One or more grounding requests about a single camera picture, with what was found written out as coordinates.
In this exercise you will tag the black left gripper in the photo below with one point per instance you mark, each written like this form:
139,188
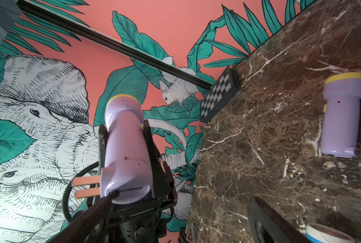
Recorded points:
140,222

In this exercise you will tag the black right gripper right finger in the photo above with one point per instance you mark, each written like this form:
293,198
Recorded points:
267,226

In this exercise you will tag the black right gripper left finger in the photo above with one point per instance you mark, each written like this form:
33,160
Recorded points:
92,225

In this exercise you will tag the blue flashlight white head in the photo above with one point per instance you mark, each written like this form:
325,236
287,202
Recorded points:
318,233

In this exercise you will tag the purple flashlight yellow head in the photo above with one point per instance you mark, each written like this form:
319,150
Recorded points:
341,120

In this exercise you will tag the black white checkerboard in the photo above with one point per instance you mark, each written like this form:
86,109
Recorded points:
225,88

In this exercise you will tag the black left corner frame post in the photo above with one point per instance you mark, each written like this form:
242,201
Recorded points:
52,17

